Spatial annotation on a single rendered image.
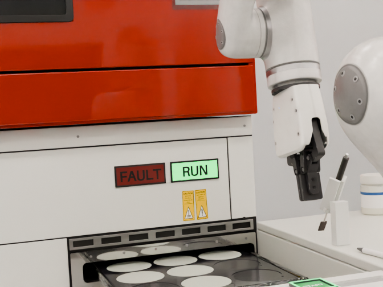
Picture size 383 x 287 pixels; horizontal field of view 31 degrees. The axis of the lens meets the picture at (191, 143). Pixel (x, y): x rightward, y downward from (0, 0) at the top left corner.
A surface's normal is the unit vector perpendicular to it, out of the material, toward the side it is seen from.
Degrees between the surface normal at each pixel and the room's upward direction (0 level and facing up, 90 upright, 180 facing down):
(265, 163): 90
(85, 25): 90
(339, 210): 90
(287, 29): 81
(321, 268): 90
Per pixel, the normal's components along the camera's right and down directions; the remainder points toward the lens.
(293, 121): -0.92, 0.04
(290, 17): 0.08, -0.18
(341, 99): -0.92, 0.23
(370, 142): -0.68, 0.68
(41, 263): 0.30, 0.04
